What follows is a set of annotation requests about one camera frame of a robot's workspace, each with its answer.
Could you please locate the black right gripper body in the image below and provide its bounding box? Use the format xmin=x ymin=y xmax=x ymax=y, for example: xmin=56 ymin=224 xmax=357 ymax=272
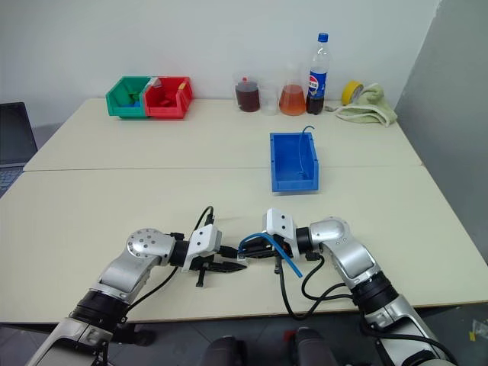
xmin=268 ymin=235 xmax=297 ymax=261

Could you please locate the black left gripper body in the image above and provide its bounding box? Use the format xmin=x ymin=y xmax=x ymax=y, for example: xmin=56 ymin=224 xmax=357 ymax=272
xmin=190 ymin=254 xmax=222 ymax=287

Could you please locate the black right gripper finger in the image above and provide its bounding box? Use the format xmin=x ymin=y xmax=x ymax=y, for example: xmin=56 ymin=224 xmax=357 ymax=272
xmin=239 ymin=249 xmax=275 ymax=261
xmin=243 ymin=238 xmax=272 ymax=251

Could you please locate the blue Ethernet cable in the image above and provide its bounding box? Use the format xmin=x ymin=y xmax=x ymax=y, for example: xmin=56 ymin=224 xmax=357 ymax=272
xmin=237 ymin=232 xmax=304 ymax=278

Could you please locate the blue plastic bin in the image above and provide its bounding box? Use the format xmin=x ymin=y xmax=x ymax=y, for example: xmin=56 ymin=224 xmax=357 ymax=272
xmin=269 ymin=131 xmax=322 ymax=195

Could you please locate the dark rounded shape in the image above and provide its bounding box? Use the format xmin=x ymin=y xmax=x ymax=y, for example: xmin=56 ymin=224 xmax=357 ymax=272
xmin=288 ymin=326 xmax=337 ymax=366
xmin=201 ymin=335 xmax=249 ymax=366

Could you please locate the empty clear beaker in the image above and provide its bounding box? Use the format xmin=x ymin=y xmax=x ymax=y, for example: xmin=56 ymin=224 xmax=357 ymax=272
xmin=259 ymin=81 xmax=280 ymax=116

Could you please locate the flask with orange liquid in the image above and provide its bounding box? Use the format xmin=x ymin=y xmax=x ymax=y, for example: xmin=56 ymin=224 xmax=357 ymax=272
xmin=278 ymin=62 xmax=308 ymax=117

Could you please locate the beaker with dark liquid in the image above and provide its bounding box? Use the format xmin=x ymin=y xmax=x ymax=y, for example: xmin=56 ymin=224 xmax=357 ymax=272
xmin=233 ymin=72 xmax=262 ymax=114

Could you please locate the red plastic bin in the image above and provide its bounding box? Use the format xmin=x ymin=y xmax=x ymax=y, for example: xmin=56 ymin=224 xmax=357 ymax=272
xmin=142 ymin=75 xmax=194 ymax=120

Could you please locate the pale green towel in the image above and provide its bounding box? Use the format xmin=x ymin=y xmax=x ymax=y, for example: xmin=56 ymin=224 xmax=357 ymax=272
xmin=335 ymin=83 xmax=399 ymax=129

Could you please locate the Pepsi cola bottle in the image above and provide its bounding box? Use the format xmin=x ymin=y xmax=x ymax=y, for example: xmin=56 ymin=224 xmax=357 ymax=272
xmin=305 ymin=32 xmax=331 ymax=116

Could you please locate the yellow tape roll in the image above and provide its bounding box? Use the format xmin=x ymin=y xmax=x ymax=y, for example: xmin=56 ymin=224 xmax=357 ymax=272
xmin=340 ymin=79 xmax=365 ymax=106

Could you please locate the green plastic bin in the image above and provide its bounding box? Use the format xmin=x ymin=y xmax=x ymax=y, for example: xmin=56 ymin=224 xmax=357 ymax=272
xmin=104 ymin=75 xmax=154 ymax=119

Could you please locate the dark grey laptop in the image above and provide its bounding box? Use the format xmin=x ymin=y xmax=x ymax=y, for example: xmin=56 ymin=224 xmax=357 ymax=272
xmin=0 ymin=101 xmax=39 ymax=200

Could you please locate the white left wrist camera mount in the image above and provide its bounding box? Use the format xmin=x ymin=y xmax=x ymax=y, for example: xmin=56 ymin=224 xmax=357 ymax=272
xmin=181 ymin=224 xmax=223 ymax=273

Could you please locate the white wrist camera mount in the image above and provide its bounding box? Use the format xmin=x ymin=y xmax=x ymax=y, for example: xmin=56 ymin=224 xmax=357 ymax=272
xmin=181 ymin=224 xmax=223 ymax=273
xmin=260 ymin=207 xmax=298 ymax=246

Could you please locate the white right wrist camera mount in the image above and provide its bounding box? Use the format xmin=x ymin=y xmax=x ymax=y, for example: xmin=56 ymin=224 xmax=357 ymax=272
xmin=260 ymin=207 xmax=298 ymax=246

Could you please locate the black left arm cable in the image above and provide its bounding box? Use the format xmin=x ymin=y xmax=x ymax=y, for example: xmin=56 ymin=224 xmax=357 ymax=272
xmin=121 ymin=205 xmax=217 ymax=319

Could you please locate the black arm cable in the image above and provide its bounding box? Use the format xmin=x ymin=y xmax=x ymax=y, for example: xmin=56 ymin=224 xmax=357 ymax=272
xmin=121 ymin=205 xmax=217 ymax=319
xmin=273 ymin=252 xmax=358 ymax=321

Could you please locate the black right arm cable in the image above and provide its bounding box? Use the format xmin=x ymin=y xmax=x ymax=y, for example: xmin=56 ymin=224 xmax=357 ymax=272
xmin=273 ymin=252 xmax=358 ymax=321

